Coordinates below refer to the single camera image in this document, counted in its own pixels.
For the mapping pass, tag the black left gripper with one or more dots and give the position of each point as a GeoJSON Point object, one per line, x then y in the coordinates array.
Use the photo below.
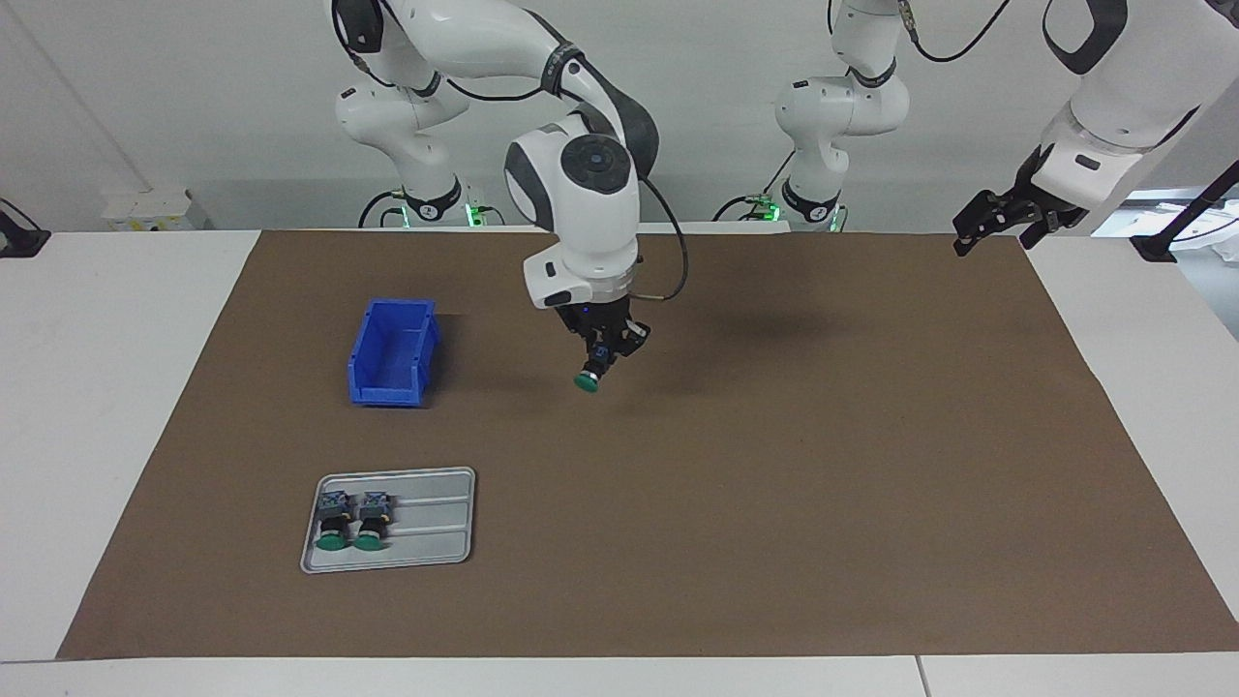
{"type": "Point", "coordinates": [1026, 205]}

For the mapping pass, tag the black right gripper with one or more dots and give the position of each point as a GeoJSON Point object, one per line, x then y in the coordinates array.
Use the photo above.
{"type": "Point", "coordinates": [595, 318]}

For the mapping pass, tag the green push button grey block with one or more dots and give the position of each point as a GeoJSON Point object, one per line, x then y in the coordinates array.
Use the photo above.
{"type": "Point", "coordinates": [587, 380]}

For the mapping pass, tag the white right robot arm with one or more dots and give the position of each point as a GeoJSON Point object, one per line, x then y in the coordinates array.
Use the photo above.
{"type": "Point", "coordinates": [590, 223]}

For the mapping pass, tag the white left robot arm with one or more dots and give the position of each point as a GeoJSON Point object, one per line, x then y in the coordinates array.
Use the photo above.
{"type": "Point", "coordinates": [837, 106]}

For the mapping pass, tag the green push button white block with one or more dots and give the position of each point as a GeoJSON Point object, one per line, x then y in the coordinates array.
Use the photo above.
{"type": "Point", "coordinates": [374, 508]}
{"type": "Point", "coordinates": [334, 505]}

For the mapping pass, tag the blue plastic storage bin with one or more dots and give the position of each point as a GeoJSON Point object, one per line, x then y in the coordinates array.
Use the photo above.
{"type": "Point", "coordinates": [373, 392]}

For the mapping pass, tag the brown paper table mat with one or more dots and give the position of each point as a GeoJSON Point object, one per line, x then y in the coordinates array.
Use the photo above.
{"type": "Point", "coordinates": [774, 532]}

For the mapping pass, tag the silver metal tray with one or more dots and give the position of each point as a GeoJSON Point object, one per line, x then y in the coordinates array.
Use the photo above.
{"type": "Point", "coordinates": [436, 537]}

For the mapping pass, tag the black table clamp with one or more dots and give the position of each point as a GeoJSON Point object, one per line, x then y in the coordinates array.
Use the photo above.
{"type": "Point", "coordinates": [19, 242]}

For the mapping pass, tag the black camera stand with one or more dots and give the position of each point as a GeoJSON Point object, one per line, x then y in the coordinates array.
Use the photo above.
{"type": "Point", "coordinates": [1154, 249]}

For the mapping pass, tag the white wall box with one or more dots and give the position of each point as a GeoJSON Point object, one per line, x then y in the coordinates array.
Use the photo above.
{"type": "Point", "coordinates": [145, 208]}

